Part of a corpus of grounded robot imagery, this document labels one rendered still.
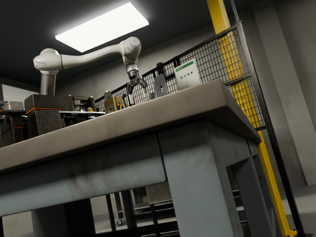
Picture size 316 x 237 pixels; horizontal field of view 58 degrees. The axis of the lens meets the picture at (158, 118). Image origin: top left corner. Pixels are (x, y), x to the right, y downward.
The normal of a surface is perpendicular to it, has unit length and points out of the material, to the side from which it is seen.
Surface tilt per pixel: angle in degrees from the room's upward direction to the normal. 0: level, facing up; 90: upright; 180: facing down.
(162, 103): 90
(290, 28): 90
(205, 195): 90
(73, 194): 90
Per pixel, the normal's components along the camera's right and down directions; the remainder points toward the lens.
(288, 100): -0.36, -0.10
